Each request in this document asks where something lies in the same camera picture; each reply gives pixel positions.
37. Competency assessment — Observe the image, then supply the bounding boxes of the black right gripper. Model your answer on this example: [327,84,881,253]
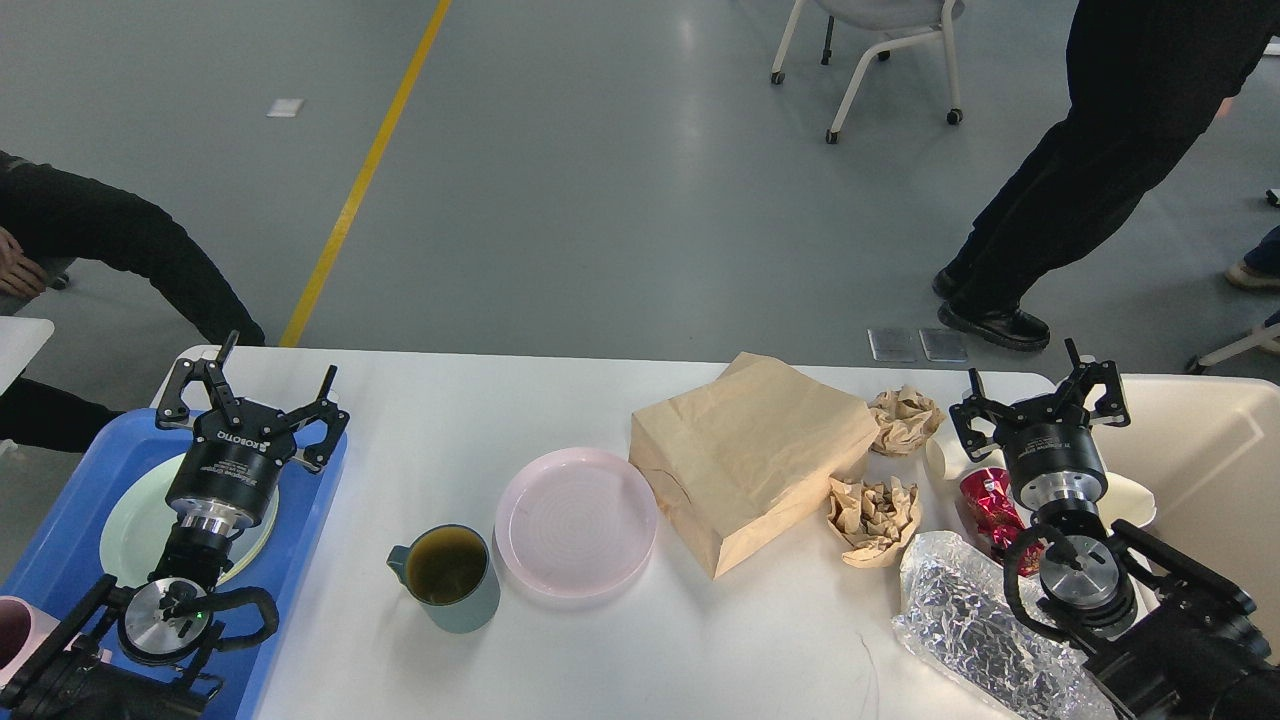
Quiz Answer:
[948,338,1132,512]

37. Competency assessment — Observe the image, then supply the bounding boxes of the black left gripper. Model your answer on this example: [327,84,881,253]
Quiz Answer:
[155,331,351,519]

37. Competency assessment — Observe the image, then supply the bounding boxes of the teal mug yellow inside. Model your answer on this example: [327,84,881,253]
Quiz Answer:
[387,524,500,634]

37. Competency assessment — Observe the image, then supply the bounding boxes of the pink plate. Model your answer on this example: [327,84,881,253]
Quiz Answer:
[494,447,659,607]

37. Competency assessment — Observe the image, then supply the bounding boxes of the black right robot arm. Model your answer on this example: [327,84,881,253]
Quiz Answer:
[950,342,1279,719]

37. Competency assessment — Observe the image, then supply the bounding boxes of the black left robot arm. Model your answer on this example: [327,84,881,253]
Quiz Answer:
[3,340,349,719]

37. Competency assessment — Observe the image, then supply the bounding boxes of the crushed red can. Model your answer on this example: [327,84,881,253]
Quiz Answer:
[959,466,1027,565]

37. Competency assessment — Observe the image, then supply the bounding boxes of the white paper cup lying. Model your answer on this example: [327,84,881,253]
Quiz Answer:
[924,430,1006,482]

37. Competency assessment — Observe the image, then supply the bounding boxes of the white paper cup right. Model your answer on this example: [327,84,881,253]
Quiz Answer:
[1096,471,1157,530]

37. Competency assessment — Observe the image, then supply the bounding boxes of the metal floor plate right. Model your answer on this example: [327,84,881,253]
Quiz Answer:
[918,328,969,364]

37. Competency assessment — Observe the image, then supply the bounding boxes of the metal floor plate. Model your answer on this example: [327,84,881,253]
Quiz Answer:
[918,328,969,364]
[867,328,920,363]

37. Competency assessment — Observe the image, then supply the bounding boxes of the light green plate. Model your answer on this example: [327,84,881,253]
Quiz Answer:
[99,454,280,587]

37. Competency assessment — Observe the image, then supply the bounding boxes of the crumpled brown paper upper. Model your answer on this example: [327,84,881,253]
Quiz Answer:
[868,386,946,457]

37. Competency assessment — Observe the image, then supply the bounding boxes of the crumpled brown paper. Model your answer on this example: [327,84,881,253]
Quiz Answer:
[827,477,923,568]
[868,386,946,457]

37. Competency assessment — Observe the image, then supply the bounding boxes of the beige plastic bin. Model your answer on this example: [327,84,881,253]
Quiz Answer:
[1093,373,1279,647]

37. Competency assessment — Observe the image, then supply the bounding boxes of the metal floor plate left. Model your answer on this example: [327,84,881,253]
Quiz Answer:
[867,328,920,363]

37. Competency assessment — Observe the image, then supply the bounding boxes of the crumpled brown paper lower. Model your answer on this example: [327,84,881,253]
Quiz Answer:
[827,477,923,568]

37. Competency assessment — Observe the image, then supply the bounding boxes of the silver foil plastic bag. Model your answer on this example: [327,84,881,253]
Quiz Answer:
[892,530,1116,719]

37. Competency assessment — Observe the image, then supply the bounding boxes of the blue plastic tray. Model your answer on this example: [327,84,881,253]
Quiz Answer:
[3,407,348,719]

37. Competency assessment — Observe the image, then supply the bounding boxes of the white chair leg right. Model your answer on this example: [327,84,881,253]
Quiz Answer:
[1184,323,1279,375]

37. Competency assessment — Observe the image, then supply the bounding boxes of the white side table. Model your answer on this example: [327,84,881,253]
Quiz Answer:
[0,316,55,393]

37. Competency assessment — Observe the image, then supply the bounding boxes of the beige shoe at right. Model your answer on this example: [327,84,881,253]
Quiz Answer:
[1224,260,1280,293]

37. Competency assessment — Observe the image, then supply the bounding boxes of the seated person in black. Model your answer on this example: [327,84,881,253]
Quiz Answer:
[0,150,268,454]

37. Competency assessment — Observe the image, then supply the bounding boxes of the pink mug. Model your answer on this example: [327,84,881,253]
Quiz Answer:
[1,596,60,688]

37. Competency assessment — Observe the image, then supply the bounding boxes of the brown paper bag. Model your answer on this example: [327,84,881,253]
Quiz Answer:
[628,352,878,578]

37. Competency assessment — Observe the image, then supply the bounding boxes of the standing person in black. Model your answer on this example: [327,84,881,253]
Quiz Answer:
[933,1,1279,352]

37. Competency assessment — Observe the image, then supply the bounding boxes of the white rolling chair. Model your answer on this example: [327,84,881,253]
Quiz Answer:
[814,1,966,145]

